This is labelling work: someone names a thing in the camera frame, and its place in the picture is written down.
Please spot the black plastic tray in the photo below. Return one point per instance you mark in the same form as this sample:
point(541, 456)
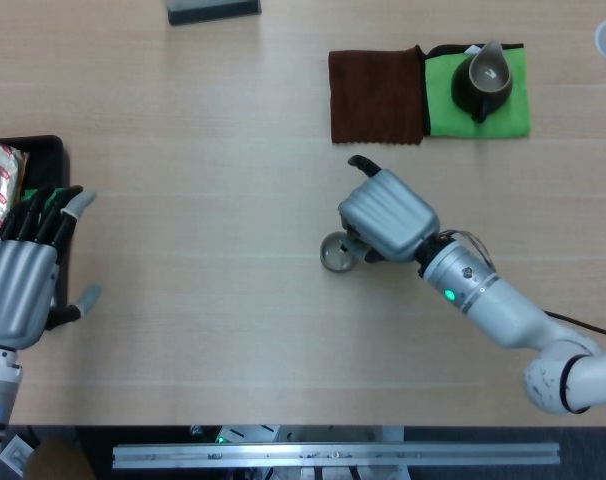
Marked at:
point(48, 150)

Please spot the brown cloth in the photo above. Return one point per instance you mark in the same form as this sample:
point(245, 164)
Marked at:
point(375, 95)

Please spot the green cloth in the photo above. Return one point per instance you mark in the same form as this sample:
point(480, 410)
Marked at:
point(513, 120)

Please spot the brown round seat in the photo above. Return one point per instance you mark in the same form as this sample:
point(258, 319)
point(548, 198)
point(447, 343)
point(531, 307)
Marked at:
point(58, 460)

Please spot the card sign stand black base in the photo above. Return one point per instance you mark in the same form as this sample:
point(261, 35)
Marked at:
point(213, 10)

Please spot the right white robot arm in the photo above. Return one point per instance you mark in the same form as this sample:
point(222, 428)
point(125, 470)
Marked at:
point(503, 310)

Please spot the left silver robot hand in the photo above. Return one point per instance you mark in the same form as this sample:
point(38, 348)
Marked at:
point(13, 280)

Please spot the black pitcher with pale inside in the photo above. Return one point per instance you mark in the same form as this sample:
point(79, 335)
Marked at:
point(475, 97)

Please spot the dark green tea cup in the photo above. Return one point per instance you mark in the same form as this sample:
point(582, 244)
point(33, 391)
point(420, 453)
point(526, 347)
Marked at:
point(333, 257)

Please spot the aluminium rail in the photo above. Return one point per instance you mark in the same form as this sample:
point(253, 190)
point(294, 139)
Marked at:
point(333, 455)

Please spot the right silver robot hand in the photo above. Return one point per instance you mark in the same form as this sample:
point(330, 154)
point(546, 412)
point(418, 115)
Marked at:
point(388, 215)

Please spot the white paper label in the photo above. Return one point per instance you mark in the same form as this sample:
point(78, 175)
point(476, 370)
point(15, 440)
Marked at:
point(17, 455)

